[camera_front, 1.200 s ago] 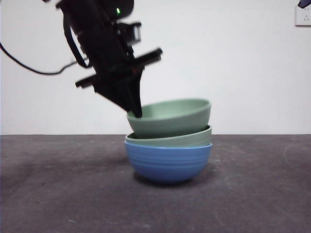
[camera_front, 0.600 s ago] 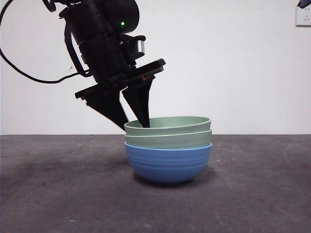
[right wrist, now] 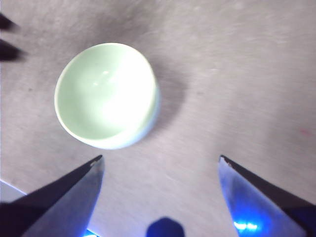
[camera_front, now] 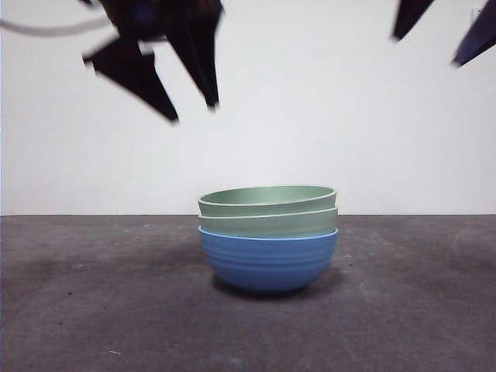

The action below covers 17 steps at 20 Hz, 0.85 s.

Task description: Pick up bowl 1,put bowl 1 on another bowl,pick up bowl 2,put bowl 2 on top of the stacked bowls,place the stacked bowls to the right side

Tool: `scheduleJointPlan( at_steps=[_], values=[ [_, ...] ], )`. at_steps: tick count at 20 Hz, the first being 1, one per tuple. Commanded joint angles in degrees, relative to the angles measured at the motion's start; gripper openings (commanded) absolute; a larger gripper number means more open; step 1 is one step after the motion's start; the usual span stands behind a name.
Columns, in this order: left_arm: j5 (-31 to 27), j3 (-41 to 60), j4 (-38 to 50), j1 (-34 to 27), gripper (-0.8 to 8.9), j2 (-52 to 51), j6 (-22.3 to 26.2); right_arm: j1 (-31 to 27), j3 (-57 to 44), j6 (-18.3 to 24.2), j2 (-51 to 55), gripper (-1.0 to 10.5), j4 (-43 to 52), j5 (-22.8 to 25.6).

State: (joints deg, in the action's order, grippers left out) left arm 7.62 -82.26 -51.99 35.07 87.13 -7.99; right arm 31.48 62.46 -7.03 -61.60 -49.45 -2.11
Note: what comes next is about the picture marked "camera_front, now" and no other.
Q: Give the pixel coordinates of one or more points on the blue ribbed bowl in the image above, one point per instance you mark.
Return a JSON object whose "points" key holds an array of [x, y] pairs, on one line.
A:
{"points": [[267, 263]]}

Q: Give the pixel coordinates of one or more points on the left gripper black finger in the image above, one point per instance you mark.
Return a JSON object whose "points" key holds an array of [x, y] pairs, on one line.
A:
{"points": [[131, 73], [201, 54]]}

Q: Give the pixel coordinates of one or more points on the green ribbed bowl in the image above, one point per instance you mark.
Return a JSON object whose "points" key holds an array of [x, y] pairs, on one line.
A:
{"points": [[267, 195], [267, 226]]}

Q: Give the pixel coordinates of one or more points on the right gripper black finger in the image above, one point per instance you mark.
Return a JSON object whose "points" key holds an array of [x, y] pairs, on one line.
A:
{"points": [[408, 17], [476, 42]]}

